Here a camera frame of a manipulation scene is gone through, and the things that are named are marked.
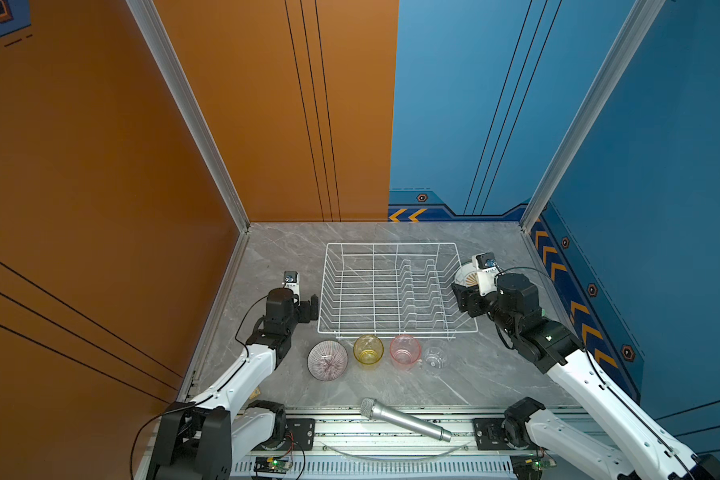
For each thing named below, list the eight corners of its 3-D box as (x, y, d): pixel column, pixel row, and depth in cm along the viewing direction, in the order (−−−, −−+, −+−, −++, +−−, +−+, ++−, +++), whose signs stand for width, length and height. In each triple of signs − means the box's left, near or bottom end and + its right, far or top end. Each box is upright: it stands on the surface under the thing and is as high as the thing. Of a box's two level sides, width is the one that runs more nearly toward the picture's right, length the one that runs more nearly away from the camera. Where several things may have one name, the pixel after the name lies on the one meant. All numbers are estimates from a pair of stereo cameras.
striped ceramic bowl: (308, 381, 84) (305, 375, 80) (312, 347, 90) (310, 340, 86) (347, 381, 84) (346, 375, 80) (349, 347, 90) (348, 340, 86)
